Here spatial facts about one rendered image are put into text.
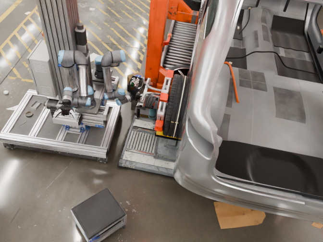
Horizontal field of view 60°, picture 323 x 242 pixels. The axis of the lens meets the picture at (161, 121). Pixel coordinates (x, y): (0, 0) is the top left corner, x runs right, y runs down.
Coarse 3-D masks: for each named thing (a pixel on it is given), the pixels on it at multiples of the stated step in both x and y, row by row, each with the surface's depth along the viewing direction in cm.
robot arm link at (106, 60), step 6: (108, 54) 264; (102, 60) 265; (108, 60) 265; (102, 66) 267; (108, 66) 268; (108, 72) 271; (108, 78) 274; (108, 84) 276; (108, 90) 279; (108, 96) 281; (114, 96) 284
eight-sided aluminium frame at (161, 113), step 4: (164, 80) 278; (168, 80) 281; (164, 84) 275; (168, 84) 275; (168, 88) 271; (164, 92) 267; (168, 92) 313; (160, 104) 268; (164, 104) 268; (160, 108) 268; (164, 108) 268; (160, 112) 268; (164, 112) 318; (160, 116) 270
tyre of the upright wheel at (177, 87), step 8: (176, 80) 271; (184, 80) 273; (176, 88) 266; (184, 88) 265; (176, 96) 262; (184, 96) 263; (168, 104) 262; (176, 104) 261; (184, 104) 261; (168, 112) 263; (176, 112) 263; (168, 120) 266; (176, 120) 265; (168, 128) 273; (176, 128) 270; (176, 136) 283
